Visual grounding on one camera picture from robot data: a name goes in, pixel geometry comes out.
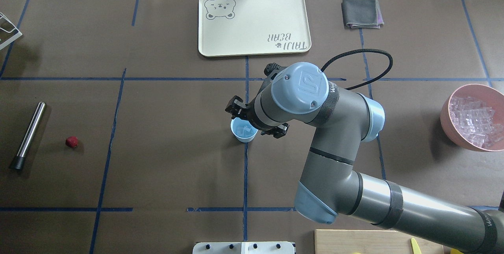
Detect grey folded cloth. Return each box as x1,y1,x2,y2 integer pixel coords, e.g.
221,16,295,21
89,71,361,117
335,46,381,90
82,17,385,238
341,0,385,29

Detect pink bowl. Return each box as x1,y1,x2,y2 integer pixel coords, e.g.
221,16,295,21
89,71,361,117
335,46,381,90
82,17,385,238
440,84,504,152

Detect light blue cup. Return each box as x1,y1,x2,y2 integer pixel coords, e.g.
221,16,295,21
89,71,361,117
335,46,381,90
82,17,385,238
230,117,259,143

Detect steel muddler black tip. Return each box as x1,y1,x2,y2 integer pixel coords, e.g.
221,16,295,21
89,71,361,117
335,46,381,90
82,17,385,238
9,102,46,171

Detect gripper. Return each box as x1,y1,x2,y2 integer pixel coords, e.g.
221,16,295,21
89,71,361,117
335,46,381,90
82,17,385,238
225,96,289,139

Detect white wire cup rack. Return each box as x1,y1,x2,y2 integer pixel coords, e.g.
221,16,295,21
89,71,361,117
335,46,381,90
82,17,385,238
0,12,23,50

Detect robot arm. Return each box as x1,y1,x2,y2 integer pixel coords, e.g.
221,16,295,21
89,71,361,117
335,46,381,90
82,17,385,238
225,62,503,254

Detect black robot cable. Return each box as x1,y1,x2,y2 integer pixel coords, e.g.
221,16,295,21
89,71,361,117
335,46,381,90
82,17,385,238
320,49,394,91

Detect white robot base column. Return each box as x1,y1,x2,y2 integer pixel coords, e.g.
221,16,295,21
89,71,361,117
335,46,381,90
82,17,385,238
192,241,296,254

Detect red strawberry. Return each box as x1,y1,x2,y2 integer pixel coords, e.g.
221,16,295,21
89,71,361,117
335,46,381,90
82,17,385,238
65,136,79,148

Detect cream bear tray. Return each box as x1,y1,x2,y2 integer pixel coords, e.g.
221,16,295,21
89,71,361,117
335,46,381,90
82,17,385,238
198,0,312,57

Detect yellow plastic knife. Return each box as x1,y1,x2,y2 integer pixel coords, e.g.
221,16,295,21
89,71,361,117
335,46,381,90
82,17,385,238
410,237,422,254

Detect wooden cutting board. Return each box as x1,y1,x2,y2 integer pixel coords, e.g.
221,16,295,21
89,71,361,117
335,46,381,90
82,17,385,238
314,229,445,254

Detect clear ice cubes pile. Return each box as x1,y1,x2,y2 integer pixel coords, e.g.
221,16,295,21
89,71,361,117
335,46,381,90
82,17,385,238
449,96,504,149

